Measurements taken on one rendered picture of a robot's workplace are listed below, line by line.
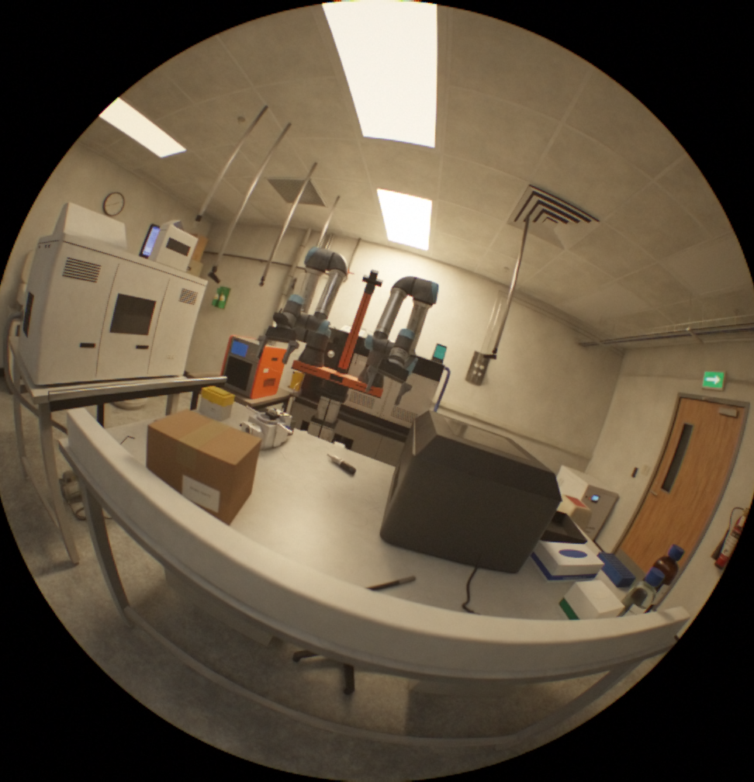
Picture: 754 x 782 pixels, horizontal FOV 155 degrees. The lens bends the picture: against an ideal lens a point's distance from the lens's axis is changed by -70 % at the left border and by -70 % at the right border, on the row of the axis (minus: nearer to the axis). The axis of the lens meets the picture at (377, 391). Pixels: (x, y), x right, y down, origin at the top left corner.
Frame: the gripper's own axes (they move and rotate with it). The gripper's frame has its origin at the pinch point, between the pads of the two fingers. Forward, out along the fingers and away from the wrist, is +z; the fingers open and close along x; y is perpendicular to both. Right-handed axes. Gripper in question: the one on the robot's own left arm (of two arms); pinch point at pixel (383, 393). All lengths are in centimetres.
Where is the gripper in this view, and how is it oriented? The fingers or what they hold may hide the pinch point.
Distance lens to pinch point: 114.2
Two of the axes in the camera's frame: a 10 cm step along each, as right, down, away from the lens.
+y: 2.8, -2.0, -9.4
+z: -3.6, 8.9, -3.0
